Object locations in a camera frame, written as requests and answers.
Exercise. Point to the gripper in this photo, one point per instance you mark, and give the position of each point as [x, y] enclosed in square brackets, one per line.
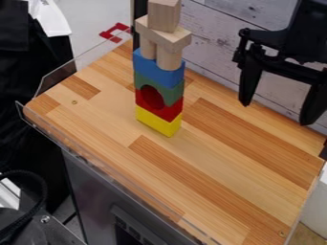
[294, 48]

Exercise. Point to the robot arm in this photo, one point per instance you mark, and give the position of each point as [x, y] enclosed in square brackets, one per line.
[314, 16]

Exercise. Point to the green arch block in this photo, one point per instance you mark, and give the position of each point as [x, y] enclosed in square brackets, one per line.
[172, 94]

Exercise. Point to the red arch block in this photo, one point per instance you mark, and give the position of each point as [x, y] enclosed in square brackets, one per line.
[169, 110]

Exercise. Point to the wooden cylinder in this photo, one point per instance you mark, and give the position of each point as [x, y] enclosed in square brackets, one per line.
[148, 49]
[169, 59]

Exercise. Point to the flat wooden block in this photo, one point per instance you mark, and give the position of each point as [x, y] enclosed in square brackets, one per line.
[170, 37]

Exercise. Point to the yellow block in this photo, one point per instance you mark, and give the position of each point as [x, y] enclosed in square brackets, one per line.
[158, 124]

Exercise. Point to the blue block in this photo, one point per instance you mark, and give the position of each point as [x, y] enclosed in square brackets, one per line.
[156, 73]

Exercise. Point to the wooden cube block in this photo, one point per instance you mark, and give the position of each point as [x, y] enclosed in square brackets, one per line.
[164, 14]

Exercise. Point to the grey metal cabinet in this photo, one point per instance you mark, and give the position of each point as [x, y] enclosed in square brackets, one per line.
[102, 197]

